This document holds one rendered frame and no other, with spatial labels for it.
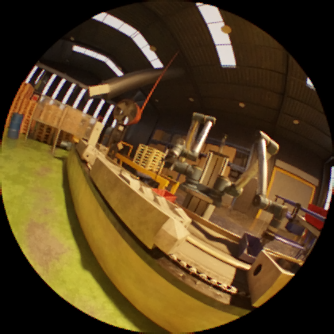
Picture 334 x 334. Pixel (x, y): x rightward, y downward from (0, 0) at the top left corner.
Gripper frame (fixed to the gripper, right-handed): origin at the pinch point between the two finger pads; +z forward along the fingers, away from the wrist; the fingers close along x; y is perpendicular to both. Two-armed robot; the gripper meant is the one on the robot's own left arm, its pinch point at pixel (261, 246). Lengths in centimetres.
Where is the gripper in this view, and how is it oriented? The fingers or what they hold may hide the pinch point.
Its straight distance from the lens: 118.7
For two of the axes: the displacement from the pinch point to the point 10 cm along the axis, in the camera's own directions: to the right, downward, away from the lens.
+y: -5.4, -2.1, -8.2
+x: 7.5, 3.3, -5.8
